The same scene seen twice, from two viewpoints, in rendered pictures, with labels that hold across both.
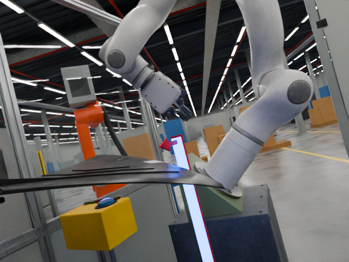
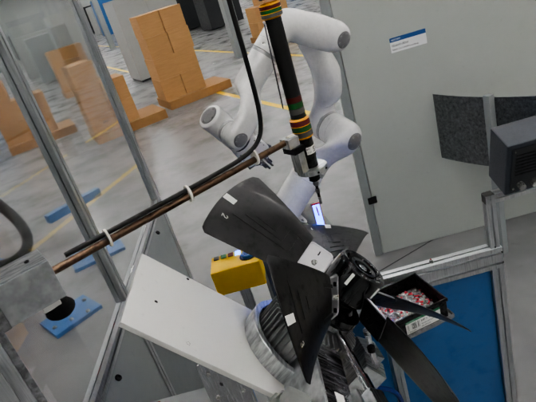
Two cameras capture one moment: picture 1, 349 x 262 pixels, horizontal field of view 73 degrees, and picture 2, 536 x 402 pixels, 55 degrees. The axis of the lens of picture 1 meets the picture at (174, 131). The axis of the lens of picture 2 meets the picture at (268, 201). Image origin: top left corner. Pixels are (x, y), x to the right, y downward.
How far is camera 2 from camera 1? 1.28 m
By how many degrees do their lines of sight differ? 37
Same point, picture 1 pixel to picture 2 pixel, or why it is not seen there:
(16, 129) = (82, 205)
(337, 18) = not seen: outside the picture
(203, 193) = not seen: hidden behind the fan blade
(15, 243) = not seen: hidden behind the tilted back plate
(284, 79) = (345, 132)
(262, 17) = (331, 84)
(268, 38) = (333, 98)
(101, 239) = (258, 278)
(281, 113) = (340, 155)
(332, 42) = (337, 15)
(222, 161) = (294, 196)
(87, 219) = (245, 269)
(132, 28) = (254, 114)
